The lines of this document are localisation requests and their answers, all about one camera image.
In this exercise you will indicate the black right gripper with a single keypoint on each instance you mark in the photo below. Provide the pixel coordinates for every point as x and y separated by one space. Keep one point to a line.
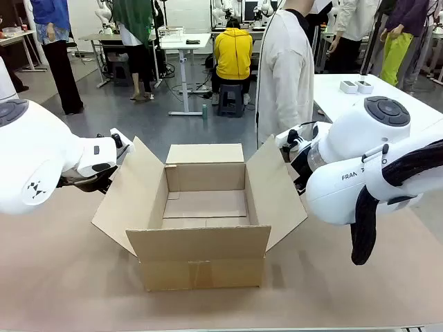
301 166

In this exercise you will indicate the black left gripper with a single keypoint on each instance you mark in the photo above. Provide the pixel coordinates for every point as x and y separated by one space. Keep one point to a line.
90 183

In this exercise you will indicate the brown cardboard box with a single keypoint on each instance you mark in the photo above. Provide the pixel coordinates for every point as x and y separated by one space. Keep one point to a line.
200 249

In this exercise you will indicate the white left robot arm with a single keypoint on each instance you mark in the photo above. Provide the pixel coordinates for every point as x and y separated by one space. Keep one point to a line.
34 155

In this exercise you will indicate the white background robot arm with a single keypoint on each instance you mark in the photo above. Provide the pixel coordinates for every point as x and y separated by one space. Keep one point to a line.
264 8
103 14
221 10

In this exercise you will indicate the person's left forearm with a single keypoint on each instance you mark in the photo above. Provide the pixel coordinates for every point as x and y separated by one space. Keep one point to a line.
299 110

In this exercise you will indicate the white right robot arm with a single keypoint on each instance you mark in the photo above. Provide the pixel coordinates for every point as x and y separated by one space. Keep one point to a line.
346 193

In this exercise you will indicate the large white table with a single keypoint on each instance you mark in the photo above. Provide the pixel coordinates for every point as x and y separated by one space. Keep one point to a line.
332 90

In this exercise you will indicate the small white box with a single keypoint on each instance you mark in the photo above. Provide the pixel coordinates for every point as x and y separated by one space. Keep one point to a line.
365 87
347 87

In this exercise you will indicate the dark grey plastic stool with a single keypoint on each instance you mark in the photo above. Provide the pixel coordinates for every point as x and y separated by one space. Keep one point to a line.
230 100

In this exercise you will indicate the person in white cardigan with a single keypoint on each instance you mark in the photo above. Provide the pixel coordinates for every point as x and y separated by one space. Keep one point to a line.
287 69

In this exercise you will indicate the teal bottle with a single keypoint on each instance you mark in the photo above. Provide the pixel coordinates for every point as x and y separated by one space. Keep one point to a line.
204 112

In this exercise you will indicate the small grey stool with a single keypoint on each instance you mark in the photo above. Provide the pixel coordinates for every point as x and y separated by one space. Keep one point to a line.
121 72

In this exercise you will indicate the person in blue top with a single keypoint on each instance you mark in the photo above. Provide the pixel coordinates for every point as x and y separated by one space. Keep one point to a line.
59 62

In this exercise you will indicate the person in yellow hoodie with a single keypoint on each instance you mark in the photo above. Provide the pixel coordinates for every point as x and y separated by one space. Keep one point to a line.
232 52

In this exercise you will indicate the black stand pole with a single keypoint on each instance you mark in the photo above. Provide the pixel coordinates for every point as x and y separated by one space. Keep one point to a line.
372 41

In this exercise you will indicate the person in lime trousers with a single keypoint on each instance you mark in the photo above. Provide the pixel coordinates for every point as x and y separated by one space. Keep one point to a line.
394 55

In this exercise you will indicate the wooden-top metal table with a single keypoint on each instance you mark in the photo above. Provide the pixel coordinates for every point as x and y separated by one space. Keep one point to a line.
97 36

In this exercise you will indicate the person in grey trousers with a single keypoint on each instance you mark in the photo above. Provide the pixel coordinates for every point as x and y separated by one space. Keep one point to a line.
415 62

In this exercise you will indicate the person in white jacket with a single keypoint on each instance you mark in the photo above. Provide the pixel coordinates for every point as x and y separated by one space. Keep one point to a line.
356 20

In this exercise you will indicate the dark computer monitor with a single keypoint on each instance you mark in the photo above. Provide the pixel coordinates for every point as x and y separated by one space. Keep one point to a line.
250 10

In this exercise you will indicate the small black pouch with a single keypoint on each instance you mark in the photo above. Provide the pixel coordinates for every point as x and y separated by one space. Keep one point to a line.
192 41

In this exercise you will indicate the white height-adjustable desk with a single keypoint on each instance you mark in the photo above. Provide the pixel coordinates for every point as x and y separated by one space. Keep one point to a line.
183 46

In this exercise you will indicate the pale side table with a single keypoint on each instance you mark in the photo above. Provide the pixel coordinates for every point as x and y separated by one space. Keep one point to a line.
14 36

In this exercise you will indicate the person in green top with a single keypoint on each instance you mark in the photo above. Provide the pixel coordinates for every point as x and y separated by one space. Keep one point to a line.
133 20

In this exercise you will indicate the clear plastic container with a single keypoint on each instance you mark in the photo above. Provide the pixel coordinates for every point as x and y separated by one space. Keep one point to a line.
171 34

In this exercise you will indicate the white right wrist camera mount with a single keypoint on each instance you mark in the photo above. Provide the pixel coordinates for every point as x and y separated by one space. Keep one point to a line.
282 138

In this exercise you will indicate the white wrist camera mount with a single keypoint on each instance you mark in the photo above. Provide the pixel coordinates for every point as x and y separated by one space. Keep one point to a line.
126 147
282 138

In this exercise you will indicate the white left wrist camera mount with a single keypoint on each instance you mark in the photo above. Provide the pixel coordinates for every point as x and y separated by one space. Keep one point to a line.
126 147

